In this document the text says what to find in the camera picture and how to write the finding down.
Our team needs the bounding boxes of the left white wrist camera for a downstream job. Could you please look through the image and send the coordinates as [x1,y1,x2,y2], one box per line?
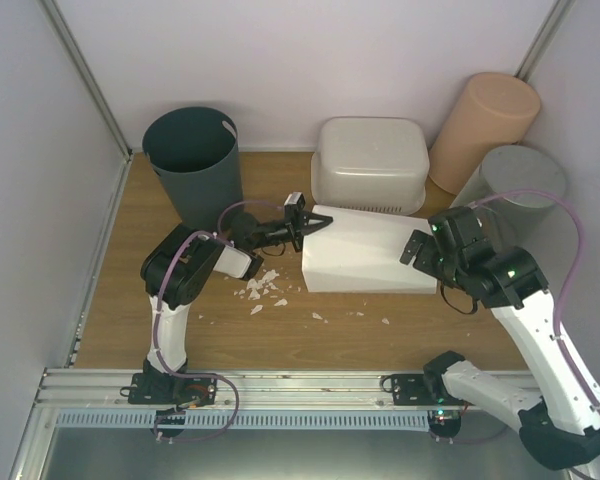
[284,192,306,210]

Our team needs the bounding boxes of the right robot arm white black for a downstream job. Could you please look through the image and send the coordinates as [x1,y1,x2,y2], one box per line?
[400,207,600,479]

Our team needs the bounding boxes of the grey slotted cable duct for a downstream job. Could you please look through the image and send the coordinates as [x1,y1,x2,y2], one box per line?
[56,408,429,432]

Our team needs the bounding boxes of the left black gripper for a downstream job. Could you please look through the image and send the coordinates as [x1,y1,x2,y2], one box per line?
[253,205,334,254]

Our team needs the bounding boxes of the dark grey bin white liner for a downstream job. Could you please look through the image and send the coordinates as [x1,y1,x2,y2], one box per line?
[142,106,243,231]

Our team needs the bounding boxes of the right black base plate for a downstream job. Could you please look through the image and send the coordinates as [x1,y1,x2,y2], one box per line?
[379,373,467,407]

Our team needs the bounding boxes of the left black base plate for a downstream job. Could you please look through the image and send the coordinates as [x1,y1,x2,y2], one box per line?
[120,371,217,406]

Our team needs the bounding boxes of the purple cable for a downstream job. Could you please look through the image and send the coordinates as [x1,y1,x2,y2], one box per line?
[469,188,600,441]
[149,199,289,376]

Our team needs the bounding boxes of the salmon pink plastic bin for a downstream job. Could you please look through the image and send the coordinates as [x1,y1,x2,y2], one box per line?
[429,72,541,195]

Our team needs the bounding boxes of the aluminium frame post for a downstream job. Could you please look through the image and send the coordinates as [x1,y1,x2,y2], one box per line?
[514,0,576,82]
[38,0,133,161]

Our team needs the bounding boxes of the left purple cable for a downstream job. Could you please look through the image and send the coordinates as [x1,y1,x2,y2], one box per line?
[149,199,289,376]

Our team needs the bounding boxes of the left aluminium frame post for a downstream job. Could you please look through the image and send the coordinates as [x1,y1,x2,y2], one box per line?
[38,0,133,161]

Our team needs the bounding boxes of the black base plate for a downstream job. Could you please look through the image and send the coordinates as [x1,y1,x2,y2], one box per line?
[120,371,217,406]
[379,373,467,407]

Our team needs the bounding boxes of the white plastic shard pile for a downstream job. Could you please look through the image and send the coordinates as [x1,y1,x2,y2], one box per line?
[233,269,288,307]

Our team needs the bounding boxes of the right aluminium frame post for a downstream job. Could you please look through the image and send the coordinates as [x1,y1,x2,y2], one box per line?
[514,0,576,82]

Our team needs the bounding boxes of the aluminium front rail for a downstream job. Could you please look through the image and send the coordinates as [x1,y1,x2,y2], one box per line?
[34,367,575,410]

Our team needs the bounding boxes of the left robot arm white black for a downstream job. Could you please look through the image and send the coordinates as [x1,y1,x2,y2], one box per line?
[127,192,333,404]

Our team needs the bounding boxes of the white octagonal bin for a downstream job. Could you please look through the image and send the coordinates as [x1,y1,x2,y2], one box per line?
[301,205,437,294]

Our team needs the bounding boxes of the white plastic basin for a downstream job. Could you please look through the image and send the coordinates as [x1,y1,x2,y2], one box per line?
[311,117,430,215]

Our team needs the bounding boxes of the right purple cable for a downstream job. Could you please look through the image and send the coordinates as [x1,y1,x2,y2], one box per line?
[469,188,600,441]

